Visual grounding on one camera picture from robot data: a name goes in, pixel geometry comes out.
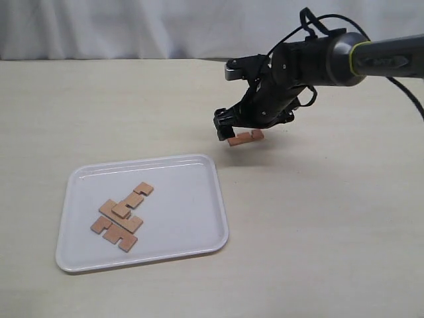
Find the white plastic tray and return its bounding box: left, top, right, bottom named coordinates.
left=56, top=154, right=229, bottom=273

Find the white backdrop cloth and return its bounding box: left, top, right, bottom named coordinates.
left=1, top=1, right=423, bottom=60

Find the black cable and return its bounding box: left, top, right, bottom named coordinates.
left=264, top=7, right=424, bottom=120

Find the wooden notched piece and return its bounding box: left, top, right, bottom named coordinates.
left=90, top=216, right=138, bottom=252
left=227, top=129, right=264, bottom=146
left=112, top=182, right=154, bottom=219
left=99, top=199, right=143, bottom=234

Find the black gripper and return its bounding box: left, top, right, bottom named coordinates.
left=213, top=43, right=315, bottom=141

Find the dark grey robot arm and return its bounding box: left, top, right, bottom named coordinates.
left=213, top=32, right=423, bottom=141

